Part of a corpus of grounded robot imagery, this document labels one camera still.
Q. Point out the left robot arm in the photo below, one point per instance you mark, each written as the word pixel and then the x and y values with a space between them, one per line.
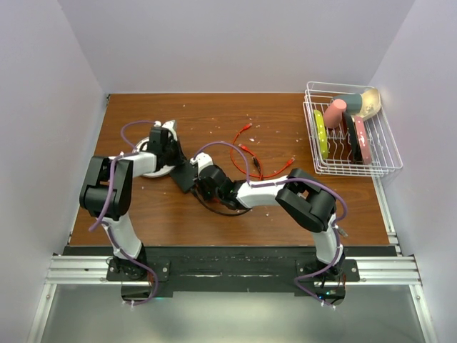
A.
pixel 107 191

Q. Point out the white wire dish rack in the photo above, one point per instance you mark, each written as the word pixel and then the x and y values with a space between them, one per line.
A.
pixel 385 154

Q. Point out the aluminium frame rail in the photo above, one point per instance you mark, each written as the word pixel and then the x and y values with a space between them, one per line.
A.
pixel 385 305

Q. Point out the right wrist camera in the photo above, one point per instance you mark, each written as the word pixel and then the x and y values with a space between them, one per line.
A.
pixel 201 161

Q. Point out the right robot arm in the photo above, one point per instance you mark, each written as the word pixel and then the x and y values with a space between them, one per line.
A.
pixel 312 205

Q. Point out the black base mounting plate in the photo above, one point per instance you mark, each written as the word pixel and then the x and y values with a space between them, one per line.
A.
pixel 246 269

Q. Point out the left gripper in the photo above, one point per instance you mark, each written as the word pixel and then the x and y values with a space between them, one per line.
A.
pixel 180 156

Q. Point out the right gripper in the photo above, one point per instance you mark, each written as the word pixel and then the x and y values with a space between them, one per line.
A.
pixel 201 184

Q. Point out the black network switch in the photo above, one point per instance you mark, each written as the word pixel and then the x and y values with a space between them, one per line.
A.
pixel 184 176

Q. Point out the pink cup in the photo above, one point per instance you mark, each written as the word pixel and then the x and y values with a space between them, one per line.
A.
pixel 333 114

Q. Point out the pink plate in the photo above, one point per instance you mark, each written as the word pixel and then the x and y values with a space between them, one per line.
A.
pixel 363 140

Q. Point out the dark green cup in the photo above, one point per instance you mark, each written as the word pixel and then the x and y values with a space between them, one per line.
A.
pixel 353 102

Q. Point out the beige bowl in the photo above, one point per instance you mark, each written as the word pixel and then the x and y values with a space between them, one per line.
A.
pixel 371 103

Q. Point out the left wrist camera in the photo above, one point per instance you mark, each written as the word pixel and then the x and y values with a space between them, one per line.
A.
pixel 171 126

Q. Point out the yellow-green plate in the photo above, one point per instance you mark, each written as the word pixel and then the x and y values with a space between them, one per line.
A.
pixel 321 131

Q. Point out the white round patterned plate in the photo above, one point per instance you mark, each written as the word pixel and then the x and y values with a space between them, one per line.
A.
pixel 141 146

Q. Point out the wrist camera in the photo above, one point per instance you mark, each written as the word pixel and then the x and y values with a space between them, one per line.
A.
pixel 201 161
pixel 171 126

